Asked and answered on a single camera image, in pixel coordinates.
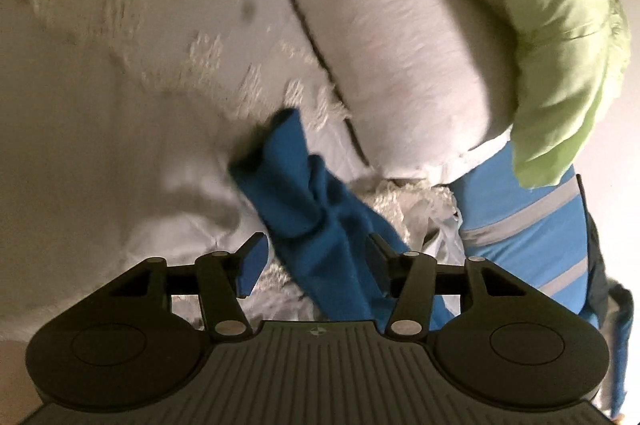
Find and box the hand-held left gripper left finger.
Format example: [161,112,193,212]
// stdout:
[98,232,270,340]

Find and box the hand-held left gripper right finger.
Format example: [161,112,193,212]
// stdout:
[365,233,532,338]

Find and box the blue garment with grey stripes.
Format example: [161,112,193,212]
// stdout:
[229,108,635,420]

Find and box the white embroidered bedspread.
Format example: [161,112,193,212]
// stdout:
[0,0,468,346]

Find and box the white pillow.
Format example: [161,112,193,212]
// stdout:
[235,0,518,181]

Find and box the light green cloth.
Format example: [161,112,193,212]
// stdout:
[430,0,632,191]

